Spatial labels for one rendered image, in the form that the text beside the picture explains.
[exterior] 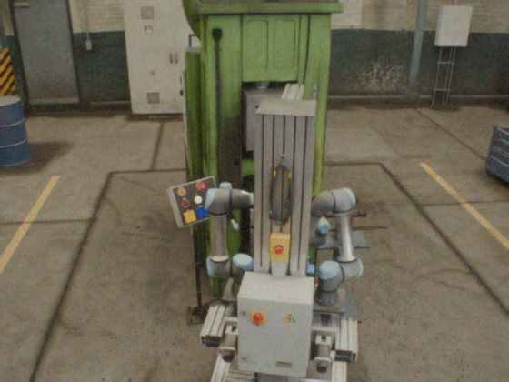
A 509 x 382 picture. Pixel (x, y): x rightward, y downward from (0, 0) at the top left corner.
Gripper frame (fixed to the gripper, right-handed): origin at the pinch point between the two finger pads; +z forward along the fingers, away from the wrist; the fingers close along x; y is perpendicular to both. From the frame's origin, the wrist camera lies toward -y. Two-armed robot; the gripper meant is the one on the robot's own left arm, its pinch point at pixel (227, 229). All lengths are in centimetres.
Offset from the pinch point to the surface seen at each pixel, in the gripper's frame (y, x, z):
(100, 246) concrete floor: -101, -154, 94
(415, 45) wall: -715, 224, -24
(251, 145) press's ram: -41, 10, -47
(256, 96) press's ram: -42, 13, -82
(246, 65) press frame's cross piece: -54, 4, -101
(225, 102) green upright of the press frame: -48, -10, -75
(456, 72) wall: -740, 317, 28
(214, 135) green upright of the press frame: -45, -18, -52
